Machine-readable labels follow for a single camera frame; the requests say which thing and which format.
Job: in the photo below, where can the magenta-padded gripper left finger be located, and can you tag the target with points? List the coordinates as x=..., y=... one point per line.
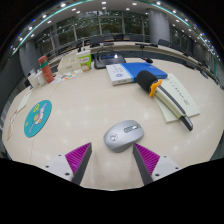
x=58, y=165

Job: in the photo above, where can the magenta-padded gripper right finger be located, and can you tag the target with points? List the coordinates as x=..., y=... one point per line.
x=165, y=165

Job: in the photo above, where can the silver computer mouse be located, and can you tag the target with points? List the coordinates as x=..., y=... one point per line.
x=121, y=136

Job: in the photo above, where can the round teal mouse pad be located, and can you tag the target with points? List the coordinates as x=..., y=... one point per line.
x=36, y=118

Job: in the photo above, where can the white paper document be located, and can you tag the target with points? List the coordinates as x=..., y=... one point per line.
x=24, y=101

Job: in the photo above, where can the cream paper booklet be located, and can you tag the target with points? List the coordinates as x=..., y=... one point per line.
x=181, y=90

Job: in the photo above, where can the handheld microphone black foam head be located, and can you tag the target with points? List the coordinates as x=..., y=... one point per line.
x=146, y=80

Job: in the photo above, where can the white lidded mug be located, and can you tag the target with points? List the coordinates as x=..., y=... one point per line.
x=41, y=78

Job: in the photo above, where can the colourful printed leaflet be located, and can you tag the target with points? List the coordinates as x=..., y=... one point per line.
x=68, y=76

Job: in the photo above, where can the red bottle green band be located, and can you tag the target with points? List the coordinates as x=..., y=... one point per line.
x=46, y=71

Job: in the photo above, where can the blue and white book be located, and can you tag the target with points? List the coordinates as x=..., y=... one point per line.
x=140, y=70

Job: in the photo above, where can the white cardboard box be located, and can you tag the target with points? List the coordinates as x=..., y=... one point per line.
x=68, y=63

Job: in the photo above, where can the printed paper cup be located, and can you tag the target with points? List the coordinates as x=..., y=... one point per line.
x=85, y=61

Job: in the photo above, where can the dark gooseneck microphone console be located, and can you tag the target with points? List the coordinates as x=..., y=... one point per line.
x=108, y=61

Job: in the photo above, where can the dark office chairs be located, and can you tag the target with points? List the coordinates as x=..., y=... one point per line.
x=96, y=40

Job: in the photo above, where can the round ceiling lights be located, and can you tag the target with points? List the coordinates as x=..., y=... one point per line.
x=63, y=5

